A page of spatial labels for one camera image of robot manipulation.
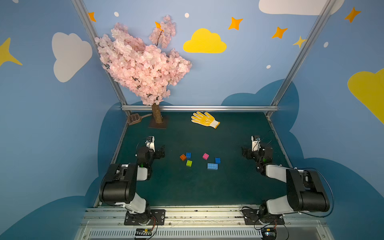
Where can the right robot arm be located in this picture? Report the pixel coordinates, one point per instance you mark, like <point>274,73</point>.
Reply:
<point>305,192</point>

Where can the right electronics board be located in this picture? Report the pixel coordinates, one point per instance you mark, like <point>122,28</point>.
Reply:
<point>269,234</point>

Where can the aluminium front rail assembly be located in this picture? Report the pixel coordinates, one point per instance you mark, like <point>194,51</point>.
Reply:
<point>181,223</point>

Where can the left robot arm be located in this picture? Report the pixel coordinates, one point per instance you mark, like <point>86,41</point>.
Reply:
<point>118,187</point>

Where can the pink lego brick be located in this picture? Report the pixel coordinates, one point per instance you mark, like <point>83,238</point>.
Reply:
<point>205,156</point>

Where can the electronics board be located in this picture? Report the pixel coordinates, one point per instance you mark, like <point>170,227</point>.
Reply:
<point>269,234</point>
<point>143,234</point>

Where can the light blue long lego brick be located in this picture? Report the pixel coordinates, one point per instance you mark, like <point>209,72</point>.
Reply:
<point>211,166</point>

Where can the brown slotted plastic scoop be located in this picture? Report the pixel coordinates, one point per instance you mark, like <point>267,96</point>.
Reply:
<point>136,118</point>

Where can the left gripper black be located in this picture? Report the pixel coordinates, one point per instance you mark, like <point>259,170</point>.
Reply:
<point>159,151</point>

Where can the right aluminium frame post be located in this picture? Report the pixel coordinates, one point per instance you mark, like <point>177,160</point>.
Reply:
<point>311,39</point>

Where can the yellow dotted work glove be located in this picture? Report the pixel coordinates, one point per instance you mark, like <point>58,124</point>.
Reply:
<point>204,119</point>

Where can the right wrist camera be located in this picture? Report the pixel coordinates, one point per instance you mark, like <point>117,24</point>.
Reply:
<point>255,143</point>

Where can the green lego brick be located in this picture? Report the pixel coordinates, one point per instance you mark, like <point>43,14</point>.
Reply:
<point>189,163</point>

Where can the orange lego brick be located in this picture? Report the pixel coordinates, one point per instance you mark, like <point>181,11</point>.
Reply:
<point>183,157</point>

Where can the dark square tree base plate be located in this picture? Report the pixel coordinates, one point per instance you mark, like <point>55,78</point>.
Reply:
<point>163,125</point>

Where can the left electronics board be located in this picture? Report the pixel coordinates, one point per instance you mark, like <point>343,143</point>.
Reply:
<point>143,234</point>

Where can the aluminium back frame rail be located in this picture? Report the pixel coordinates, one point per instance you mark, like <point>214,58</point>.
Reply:
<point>219,108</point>

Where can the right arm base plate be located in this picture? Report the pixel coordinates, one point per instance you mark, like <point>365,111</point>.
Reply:
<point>254,217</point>

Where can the pink cherry blossom tree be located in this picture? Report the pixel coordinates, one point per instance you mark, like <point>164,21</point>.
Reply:
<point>145,70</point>

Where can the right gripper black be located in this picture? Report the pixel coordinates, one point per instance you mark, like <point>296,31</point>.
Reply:
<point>248,152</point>

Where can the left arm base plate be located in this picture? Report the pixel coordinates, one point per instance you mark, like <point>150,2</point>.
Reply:
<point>148,218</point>

